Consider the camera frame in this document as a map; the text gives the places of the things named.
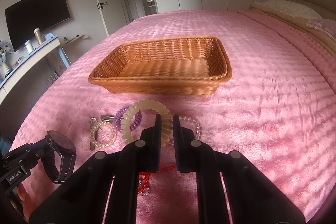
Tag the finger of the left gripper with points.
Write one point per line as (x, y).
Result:
(34, 151)

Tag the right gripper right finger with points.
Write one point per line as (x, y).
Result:
(230, 189)

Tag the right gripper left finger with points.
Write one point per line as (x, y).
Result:
(105, 188)

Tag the black wrist watch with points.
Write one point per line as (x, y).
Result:
(59, 157)

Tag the person's left hand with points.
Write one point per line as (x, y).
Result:
(33, 191)

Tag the flower vase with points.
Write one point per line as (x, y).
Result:
(6, 49)

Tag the pink plush bedspread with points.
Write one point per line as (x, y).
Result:
(278, 109)

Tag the white bottle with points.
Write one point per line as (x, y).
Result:
(29, 46)

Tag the white blue desk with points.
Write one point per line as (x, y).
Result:
(52, 43)

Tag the gold thermos bottle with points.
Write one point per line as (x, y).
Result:
(38, 35)

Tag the woven wicker basket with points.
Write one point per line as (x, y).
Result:
(193, 66)

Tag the beige quilt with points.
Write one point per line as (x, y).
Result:
(299, 23)

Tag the pink checked pillow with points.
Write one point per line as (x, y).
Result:
(325, 26)

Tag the white floral pillow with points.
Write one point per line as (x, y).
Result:
(290, 8)

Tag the small wall shelf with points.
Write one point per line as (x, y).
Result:
(76, 38)

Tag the black wall television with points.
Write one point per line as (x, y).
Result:
(26, 15)

